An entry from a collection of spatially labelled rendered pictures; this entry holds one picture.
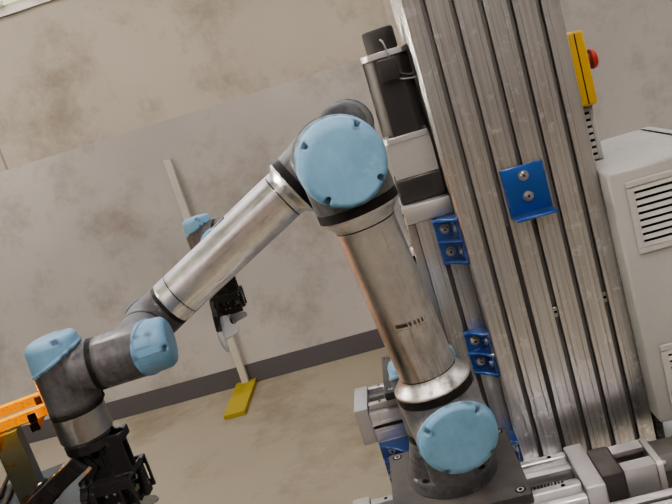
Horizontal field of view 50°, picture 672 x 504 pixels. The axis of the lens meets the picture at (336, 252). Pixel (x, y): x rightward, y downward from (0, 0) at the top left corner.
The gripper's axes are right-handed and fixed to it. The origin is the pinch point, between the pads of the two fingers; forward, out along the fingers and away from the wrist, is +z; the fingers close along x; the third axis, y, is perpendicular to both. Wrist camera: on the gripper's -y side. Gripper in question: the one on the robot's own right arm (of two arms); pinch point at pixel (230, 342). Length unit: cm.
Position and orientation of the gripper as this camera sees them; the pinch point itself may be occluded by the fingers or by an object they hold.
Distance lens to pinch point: 196.5
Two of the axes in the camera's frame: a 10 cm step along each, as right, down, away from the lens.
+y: 9.6, -2.7, -1.0
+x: 0.3, -2.3, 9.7
